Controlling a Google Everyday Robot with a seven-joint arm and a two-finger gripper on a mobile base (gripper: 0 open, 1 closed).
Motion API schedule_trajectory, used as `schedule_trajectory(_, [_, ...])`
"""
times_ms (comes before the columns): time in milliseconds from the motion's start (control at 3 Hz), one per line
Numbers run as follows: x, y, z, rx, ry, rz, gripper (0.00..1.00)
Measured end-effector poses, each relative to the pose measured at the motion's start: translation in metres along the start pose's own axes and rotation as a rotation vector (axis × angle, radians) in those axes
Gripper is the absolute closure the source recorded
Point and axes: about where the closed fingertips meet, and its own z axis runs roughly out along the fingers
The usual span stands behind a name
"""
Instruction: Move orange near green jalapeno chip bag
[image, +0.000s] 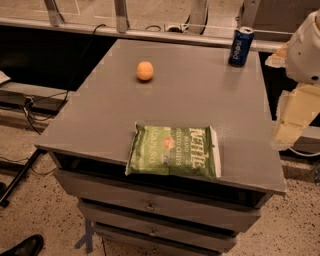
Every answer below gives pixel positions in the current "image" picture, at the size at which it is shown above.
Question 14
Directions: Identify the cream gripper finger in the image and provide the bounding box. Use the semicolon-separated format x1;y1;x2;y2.
265;43;288;68
273;83;320;145

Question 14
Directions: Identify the orange fruit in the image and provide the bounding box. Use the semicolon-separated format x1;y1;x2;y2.
136;62;154;81

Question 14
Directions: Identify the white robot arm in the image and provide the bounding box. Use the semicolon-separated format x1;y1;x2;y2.
265;10;320;150

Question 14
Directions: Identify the green jalapeno chip bag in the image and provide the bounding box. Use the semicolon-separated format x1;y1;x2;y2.
125;123;221;180

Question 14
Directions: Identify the blue pepsi can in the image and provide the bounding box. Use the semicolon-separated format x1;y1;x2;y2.
228;26;254;67

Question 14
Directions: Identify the white power strip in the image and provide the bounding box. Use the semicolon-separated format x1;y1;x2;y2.
164;24;186;33

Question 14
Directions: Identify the grey drawer cabinet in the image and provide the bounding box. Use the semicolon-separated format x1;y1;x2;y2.
36;40;286;256

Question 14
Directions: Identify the black shoe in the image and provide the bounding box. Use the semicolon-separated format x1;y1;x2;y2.
0;234;44;256

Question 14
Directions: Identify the black table leg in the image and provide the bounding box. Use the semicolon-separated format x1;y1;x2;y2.
0;149;45;208

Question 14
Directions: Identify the black cable bundle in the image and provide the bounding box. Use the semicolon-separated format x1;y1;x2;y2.
18;89;70;136

